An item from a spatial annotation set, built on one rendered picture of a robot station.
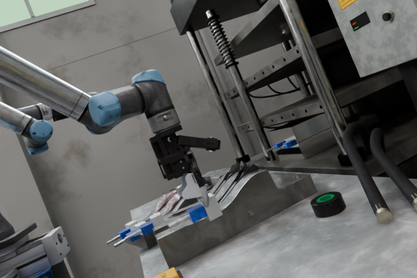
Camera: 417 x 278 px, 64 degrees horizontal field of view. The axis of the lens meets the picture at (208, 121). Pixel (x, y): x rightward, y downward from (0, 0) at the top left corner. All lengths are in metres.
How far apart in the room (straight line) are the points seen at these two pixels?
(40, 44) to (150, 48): 1.06
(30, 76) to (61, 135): 2.64
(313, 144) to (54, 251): 1.22
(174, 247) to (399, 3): 0.94
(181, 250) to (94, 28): 2.98
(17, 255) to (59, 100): 0.56
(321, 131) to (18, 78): 1.37
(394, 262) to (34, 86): 0.82
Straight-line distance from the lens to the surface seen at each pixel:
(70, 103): 0.89
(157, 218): 1.12
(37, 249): 1.23
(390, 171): 0.93
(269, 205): 1.04
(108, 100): 0.77
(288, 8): 1.34
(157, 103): 0.82
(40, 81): 0.89
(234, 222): 1.01
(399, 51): 1.19
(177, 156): 0.81
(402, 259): 0.67
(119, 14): 3.72
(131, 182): 3.44
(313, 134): 1.75
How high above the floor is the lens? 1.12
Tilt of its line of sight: 1 degrees up
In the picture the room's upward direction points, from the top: 22 degrees counter-clockwise
